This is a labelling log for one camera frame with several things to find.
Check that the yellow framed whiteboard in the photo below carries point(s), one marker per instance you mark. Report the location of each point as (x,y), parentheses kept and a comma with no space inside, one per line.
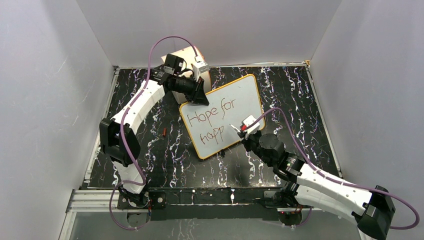
(209,126)

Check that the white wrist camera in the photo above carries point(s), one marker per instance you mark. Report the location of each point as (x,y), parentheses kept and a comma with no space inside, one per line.
(249,126)
(199,66)

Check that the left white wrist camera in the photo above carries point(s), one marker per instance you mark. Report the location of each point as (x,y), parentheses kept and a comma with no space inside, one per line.
(199,66)

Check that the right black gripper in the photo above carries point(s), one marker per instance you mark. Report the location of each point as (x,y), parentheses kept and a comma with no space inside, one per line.
(246,141)

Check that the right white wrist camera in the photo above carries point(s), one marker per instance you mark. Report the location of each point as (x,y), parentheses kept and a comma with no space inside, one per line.
(249,126)

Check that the aluminium frame rail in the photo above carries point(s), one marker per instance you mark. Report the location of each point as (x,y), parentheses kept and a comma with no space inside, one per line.
(349,200)

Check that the white whiteboard marker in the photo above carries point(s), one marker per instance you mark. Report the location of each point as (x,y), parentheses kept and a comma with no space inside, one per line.
(235,128)

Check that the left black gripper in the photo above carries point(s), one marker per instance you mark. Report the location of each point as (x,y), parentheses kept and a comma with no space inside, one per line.
(198,96)

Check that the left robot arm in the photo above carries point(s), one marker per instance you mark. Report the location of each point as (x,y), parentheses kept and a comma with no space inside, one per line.
(118,138)

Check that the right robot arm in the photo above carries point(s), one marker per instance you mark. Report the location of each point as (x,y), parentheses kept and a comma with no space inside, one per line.
(371,210)

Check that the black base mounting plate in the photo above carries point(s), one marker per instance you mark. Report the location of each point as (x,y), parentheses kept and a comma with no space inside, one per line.
(263,203)

